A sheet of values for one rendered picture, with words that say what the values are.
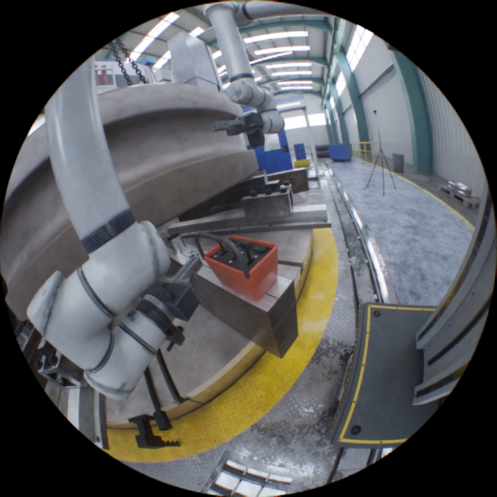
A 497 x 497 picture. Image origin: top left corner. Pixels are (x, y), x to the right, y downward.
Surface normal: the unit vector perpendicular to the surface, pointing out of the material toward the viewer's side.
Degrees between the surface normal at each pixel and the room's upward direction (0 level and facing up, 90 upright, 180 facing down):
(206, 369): 0
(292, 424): 0
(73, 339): 91
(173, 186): 90
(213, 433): 0
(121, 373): 90
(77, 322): 87
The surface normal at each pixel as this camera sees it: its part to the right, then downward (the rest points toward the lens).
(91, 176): 0.84, 0.04
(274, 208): -0.31, 0.56
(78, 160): 0.72, 0.16
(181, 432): -0.25, -0.83
